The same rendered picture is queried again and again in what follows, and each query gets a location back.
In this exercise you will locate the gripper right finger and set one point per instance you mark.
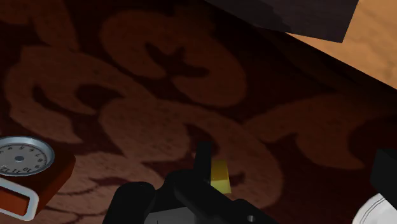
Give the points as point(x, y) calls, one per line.
point(386, 173)

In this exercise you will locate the red square clock, silver dial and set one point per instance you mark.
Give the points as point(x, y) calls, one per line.
point(46, 183)

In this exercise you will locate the dark red patterned table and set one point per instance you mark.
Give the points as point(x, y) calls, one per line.
point(149, 124)

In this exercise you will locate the white rounded object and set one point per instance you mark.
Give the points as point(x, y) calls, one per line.
point(377, 211)

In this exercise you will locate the yellow block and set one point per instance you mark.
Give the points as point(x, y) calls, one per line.
point(220, 178)

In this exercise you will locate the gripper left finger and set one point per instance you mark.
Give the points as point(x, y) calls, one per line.
point(203, 161)

